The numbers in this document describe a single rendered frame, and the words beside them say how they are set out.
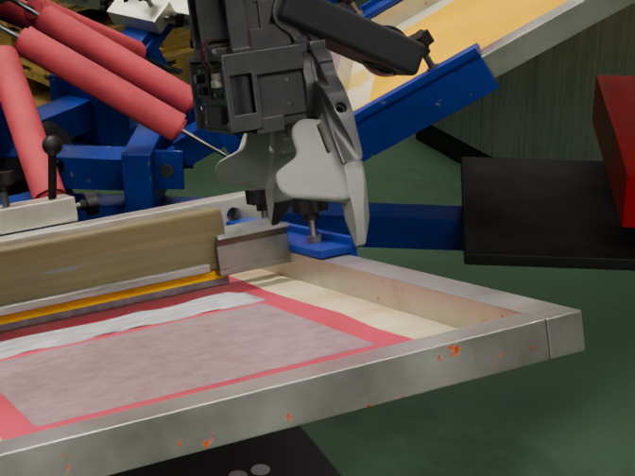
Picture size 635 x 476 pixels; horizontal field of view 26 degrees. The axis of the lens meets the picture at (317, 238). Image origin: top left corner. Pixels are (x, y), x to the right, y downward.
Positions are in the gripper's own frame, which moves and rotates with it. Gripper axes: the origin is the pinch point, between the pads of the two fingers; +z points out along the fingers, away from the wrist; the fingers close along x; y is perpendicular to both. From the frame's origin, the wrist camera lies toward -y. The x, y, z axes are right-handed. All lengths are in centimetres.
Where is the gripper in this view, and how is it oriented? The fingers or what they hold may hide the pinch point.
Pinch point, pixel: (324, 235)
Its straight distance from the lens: 98.1
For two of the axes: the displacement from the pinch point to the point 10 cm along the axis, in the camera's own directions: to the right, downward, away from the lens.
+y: -9.0, 1.9, -3.9
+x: 4.1, 1.1, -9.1
